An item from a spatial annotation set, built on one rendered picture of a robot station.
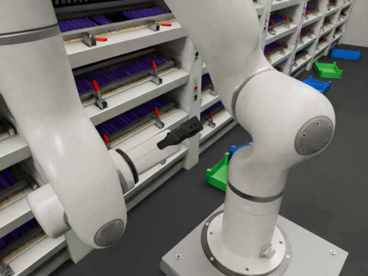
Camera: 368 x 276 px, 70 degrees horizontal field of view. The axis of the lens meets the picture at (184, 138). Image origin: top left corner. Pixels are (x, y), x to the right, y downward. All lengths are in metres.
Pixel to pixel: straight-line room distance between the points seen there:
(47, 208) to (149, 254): 0.74
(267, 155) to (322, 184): 1.15
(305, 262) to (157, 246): 0.62
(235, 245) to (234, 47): 0.44
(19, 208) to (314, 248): 0.81
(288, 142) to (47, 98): 0.33
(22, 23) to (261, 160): 0.36
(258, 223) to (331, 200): 0.93
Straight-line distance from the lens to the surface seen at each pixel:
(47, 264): 1.16
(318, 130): 0.42
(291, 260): 0.72
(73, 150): 0.37
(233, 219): 0.61
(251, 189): 0.53
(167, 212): 1.26
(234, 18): 0.37
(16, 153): 0.81
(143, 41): 0.97
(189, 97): 1.24
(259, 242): 0.64
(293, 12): 2.43
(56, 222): 0.46
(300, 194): 1.46
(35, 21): 0.35
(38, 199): 0.46
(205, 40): 0.38
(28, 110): 0.38
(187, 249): 0.69
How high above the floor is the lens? 0.95
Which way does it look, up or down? 33 degrees down
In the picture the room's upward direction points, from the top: straight up
